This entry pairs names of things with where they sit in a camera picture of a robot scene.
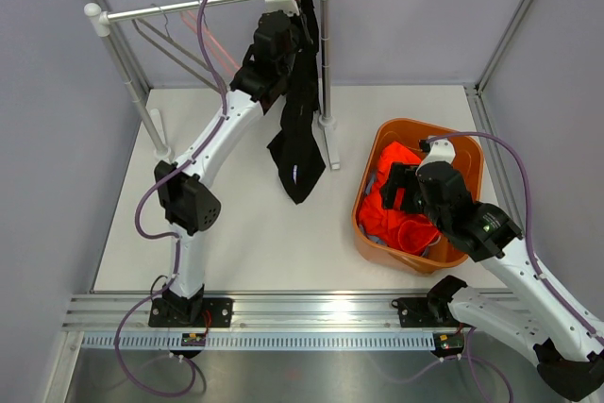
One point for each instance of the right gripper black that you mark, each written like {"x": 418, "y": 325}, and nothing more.
{"x": 400, "y": 176}

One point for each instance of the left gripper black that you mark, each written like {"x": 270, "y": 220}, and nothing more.
{"x": 298, "y": 22}

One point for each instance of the light blue shorts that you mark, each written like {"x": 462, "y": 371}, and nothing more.
{"x": 410, "y": 233}

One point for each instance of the orange shorts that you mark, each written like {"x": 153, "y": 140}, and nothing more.
{"x": 394, "y": 152}

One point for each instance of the pink hanger with orange shorts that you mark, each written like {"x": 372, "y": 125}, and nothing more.
{"x": 227, "y": 62}

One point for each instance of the black shorts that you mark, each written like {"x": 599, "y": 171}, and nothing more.
{"x": 294, "y": 150}

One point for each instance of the grey clothes hanger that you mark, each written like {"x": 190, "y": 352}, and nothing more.
{"x": 162, "y": 40}

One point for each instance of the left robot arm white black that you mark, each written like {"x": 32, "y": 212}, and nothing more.
{"x": 280, "y": 62}

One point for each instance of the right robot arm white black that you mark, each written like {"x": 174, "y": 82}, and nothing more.
{"x": 559, "y": 336}

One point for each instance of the orange plastic basket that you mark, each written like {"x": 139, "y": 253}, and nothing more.
{"x": 469, "y": 161}

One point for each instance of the silver white clothes rack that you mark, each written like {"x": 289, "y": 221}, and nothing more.
{"x": 102, "y": 22}

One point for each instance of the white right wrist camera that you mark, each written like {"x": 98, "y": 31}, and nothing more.
{"x": 438, "y": 150}

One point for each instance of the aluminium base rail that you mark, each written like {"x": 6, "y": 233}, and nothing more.
{"x": 250, "y": 312}

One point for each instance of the white slotted cable duct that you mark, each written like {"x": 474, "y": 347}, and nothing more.
{"x": 275, "y": 341}

